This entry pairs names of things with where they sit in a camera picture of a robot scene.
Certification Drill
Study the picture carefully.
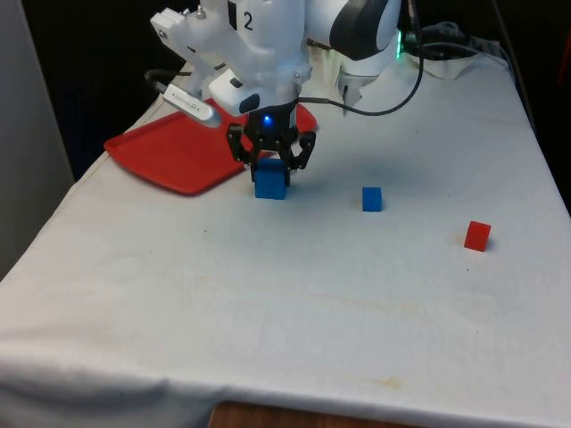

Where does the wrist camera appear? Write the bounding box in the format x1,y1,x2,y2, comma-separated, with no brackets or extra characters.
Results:
159,83,223,129

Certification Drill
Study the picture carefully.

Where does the black cable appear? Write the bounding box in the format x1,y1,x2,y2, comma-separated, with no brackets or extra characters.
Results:
297,0,425,117
143,69,182,95

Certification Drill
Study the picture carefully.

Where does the large blue cube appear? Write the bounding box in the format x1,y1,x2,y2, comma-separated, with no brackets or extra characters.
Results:
253,157,287,201

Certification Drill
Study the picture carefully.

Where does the small red cube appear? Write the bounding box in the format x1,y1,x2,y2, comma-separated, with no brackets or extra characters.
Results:
463,219,492,252

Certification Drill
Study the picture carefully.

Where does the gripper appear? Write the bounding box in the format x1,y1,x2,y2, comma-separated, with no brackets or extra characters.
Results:
226,103,319,188

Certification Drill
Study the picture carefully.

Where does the red tray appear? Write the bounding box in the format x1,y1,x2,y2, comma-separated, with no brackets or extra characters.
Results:
103,100,319,198

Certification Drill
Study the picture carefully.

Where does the small blue cube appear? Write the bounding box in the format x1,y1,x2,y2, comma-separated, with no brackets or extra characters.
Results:
361,186,384,212

